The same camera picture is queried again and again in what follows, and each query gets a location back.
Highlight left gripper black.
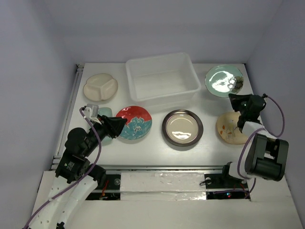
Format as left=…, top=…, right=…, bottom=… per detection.
left=83, top=113, right=127, bottom=156

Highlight light green rectangular plate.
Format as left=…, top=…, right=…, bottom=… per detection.
left=98, top=107, right=112, bottom=146

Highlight red plate with blue flower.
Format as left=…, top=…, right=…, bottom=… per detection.
left=116, top=105, right=152, bottom=140

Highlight beige plate with bird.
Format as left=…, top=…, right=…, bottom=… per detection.
left=216, top=112, right=248, bottom=145

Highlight green round flower plate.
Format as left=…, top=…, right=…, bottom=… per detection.
left=205, top=64, right=244, bottom=98

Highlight cream divided plate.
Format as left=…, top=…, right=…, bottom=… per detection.
left=83, top=73, right=118, bottom=102

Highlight brown rimmed cream plate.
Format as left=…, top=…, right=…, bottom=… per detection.
left=162, top=109, right=203, bottom=147

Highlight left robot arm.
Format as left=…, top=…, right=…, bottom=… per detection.
left=24, top=115, right=127, bottom=229

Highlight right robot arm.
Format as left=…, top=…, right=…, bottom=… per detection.
left=219, top=94, right=289, bottom=187

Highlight white plastic bin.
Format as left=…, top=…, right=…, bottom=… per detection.
left=125, top=52, right=202, bottom=107

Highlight white foam block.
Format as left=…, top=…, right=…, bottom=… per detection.
left=120, top=172, right=206, bottom=201

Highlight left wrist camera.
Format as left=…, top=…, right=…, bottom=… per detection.
left=82, top=104, right=99, bottom=120

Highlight aluminium rail left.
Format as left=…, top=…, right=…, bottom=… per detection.
left=50, top=63, right=85, bottom=170

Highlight aluminium rail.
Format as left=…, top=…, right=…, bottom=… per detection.
left=51, top=164, right=277, bottom=171
left=50, top=63, right=85, bottom=170

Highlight aluminium rail front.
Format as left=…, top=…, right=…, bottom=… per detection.
left=51, top=164, right=277, bottom=171

